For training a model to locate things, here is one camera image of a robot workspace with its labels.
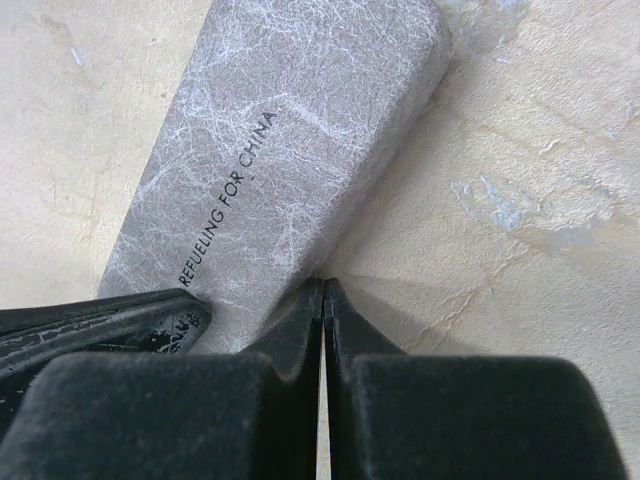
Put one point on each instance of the grey-brown glasses case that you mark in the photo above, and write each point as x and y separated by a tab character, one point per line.
285	117

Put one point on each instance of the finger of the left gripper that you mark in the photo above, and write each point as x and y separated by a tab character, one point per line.
168	321

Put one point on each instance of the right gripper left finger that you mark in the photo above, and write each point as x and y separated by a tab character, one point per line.
248	415

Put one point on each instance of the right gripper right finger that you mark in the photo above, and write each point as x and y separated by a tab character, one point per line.
393	415

